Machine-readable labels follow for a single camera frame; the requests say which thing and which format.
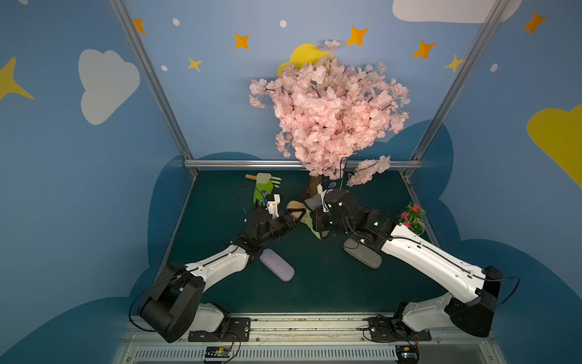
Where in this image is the controller board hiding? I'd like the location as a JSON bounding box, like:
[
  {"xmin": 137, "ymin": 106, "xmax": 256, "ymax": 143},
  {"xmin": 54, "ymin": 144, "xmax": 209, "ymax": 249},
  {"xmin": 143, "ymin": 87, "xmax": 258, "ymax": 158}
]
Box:
[
  {"xmin": 396, "ymin": 346, "xmax": 420, "ymax": 364},
  {"xmin": 204, "ymin": 347, "xmax": 232, "ymax": 360}
]

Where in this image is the right controller board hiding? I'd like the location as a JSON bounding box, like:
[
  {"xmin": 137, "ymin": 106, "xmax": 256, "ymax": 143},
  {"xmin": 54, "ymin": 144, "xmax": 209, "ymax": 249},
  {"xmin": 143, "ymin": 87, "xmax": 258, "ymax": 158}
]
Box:
[{"xmin": 396, "ymin": 346, "xmax": 420, "ymax": 364}]

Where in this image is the green black work glove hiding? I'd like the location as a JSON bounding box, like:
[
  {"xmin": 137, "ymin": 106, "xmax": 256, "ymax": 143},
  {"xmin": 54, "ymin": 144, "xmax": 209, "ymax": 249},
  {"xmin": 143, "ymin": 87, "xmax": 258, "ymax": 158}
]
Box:
[{"xmin": 253, "ymin": 172, "xmax": 282, "ymax": 203}]

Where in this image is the small pink flower pot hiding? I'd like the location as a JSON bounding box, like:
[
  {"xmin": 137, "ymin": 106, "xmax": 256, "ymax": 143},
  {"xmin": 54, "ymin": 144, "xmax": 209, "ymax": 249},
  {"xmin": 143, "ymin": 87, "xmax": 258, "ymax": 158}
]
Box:
[{"xmin": 400, "ymin": 203, "xmax": 426, "ymax": 235}]

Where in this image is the left controller board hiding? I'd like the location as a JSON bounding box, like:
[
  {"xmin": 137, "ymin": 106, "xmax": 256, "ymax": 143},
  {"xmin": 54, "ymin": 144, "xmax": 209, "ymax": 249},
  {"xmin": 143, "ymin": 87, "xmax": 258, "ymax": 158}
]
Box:
[{"xmin": 204, "ymin": 347, "xmax": 232, "ymax": 360}]

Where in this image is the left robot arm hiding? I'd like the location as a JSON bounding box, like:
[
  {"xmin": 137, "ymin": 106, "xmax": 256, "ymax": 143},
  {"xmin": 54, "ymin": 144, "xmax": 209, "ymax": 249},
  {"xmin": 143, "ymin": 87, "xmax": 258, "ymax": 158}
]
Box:
[{"xmin": 128, "ymin": 207, "xmax": 307, "ymax": 343}]

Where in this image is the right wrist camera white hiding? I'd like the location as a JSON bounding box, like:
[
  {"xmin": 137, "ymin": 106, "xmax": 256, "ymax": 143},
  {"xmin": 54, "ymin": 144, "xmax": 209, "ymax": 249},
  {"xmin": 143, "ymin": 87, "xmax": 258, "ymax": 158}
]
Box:
[{"xmin": 317, "ymin": 180, "xmax": 336, "ymax": 213}]

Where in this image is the purple eyeglass case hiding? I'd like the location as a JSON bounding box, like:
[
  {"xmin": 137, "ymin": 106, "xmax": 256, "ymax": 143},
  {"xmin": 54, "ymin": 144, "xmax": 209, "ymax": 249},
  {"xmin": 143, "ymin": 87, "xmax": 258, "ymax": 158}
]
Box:
[{"xmin": 259, "ymin": 249, "xmax": 295, "ymax": 282}]

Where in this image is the pink cherry blossom tree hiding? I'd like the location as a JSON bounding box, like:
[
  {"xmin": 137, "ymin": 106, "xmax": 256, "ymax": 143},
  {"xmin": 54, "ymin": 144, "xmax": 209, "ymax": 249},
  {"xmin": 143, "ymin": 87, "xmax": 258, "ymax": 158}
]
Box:
[{"xmin": 249, "ymin": 40, "xmax": 410, "ymax": 189}]

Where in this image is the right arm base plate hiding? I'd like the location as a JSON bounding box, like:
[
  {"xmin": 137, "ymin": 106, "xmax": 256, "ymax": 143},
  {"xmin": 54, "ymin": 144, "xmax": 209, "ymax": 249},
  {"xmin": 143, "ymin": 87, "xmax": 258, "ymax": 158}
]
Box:
[{"xmin": 364, "ymin": 315, "xmax": 432, "ymax": 343}]

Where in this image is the right aluminium frame post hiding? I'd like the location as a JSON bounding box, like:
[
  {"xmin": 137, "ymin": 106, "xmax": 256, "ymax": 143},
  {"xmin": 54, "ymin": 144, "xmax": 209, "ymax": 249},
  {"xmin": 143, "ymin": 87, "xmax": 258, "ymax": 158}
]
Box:
[{"xmin": 403, "ymin": 0, "xmax": 510, "ymax": 182}]

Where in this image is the aluminium frame post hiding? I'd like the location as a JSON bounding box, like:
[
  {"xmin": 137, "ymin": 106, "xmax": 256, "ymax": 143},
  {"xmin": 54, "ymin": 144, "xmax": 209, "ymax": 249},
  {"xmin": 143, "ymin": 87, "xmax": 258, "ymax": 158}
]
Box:
[
  {"xmin": 403, "ymin": 0, "xmax": 510, "ymax": 182},
  {"xmin": 109, "ymin": 0, "xmax": 198, "ymax": 178}
]

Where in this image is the green grey microfiber cloth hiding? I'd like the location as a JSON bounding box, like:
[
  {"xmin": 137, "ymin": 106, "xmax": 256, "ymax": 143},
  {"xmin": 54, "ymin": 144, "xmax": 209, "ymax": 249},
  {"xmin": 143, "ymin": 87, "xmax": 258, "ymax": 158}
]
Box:
[{"xmin": 304, "ymin": 195, "xmax": 331, "ymax": 241}]

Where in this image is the grey eyeglass case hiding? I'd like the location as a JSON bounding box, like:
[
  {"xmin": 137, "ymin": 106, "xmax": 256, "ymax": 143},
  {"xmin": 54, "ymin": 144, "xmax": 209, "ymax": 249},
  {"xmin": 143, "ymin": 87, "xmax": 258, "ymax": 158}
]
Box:
[{"xmin": 343, "ymin": 239, "xmax": 383, "ymax": 269}]

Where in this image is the tan eyeglass case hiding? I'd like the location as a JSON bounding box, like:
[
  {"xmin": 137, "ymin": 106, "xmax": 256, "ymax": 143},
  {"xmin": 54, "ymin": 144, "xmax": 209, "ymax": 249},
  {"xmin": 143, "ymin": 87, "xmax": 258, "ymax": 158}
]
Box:
[{"xmin": 286, "ymin": 200, "xmax": 309, "ymax": 224}]

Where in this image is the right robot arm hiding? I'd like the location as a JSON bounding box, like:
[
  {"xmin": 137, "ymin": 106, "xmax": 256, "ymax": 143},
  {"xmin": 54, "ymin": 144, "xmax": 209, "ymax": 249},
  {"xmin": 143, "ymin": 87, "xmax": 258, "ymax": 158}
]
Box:
[{"xmin": 305, "ymin": 190, "xmax": 503, "ymax": 341}]

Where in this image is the left aluminium frame post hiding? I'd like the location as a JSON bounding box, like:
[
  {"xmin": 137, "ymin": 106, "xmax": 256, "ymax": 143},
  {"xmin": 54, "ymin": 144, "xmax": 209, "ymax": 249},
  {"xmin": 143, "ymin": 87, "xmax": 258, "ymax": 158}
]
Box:
[{"xmin": 109, "ymin": 0, "xmax": 198, "ymax": 178}]

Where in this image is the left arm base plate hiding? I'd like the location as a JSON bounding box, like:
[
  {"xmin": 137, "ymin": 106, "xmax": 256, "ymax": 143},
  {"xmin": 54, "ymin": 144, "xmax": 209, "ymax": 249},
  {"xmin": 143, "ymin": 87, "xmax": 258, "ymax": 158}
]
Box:
[{"xmin": 188, "ymin": 317, "xmax": 252, "ymax": 343}]

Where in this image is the back aluminium frame bar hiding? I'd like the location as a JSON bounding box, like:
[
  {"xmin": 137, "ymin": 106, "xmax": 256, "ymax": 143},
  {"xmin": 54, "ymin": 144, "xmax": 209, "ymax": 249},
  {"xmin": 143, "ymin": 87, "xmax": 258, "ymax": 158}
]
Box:
[{"xmin": 184, "ymin": 159, "xmax": 421, "ymax": 170}]

